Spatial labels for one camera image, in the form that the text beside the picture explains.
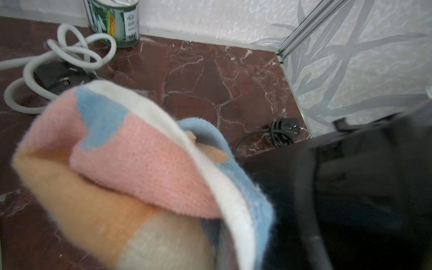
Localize black coffee machine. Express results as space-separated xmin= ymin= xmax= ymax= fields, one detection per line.
xmin=241 ymin=101 xmax=432 ymax=270

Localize blue pink patterned cloth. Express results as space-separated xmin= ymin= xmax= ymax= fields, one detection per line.
xmin=12 ymin=81 xmax=275 ymax=270

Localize white power cable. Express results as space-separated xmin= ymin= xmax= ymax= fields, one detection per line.
xmin=0 ymin=22 xmax=118 ymax=115

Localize tin can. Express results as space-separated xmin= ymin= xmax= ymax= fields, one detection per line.
xmin=83 ymin=0 xmax=140 ymax=48

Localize black power cable right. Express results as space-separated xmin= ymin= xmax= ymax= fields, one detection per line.
xmin=231 ymin=116 xmax=302 ymax=156

